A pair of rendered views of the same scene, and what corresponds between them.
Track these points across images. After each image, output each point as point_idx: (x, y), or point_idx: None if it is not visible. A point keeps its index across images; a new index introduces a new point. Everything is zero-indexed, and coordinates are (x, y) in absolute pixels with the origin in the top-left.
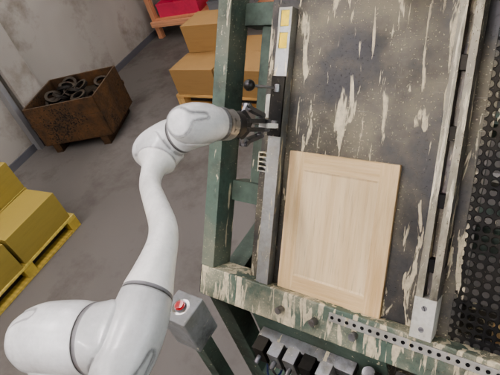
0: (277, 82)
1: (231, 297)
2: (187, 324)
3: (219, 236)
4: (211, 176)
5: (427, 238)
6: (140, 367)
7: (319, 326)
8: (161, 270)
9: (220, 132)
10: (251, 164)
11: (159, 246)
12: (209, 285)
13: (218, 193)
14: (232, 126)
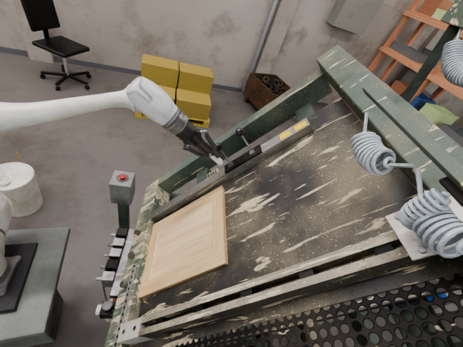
0: (255, 149)
1: (144, 203)
2: (111, 186)
3: (173, 178)
4: None
5: (173, 308)
6: None
7: (131, 261)
8: None
9: (153, 118)
10: None
11: (7, 109)
12: (149, 188)
13: (191, 162)
14: (169, 125)
